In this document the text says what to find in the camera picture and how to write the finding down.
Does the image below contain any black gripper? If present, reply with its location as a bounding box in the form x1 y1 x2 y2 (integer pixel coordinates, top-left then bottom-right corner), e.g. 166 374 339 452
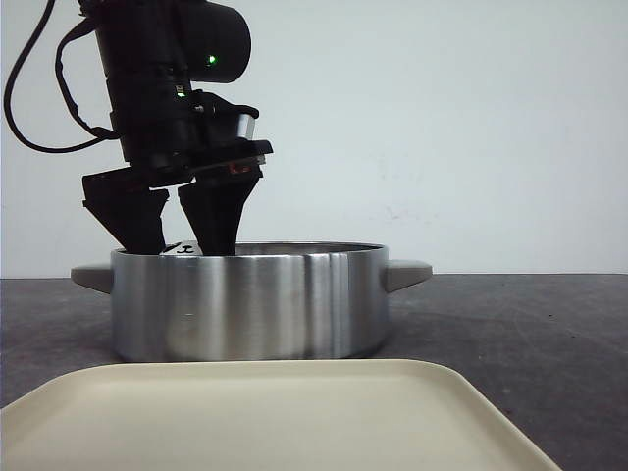
82 90 273 256

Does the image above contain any panda bun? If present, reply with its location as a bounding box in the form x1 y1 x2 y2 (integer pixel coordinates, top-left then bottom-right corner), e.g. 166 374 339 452
160 240 203 256

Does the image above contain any stainless steel steamer pot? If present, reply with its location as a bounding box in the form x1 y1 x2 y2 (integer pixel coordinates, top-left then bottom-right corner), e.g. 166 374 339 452
71 242 433 362

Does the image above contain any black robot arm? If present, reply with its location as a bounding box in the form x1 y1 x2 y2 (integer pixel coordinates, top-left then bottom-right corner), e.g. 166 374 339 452
82 1 272 256

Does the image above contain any cream plastic tray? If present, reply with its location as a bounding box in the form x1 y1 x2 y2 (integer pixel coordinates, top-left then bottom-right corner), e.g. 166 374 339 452
1 359 554 470

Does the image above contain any black sleeved cable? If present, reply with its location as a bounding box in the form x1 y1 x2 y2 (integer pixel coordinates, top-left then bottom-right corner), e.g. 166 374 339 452
3 0 124 154

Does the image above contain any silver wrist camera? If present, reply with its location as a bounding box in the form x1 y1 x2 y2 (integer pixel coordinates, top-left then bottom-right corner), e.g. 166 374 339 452
234 113 256 140

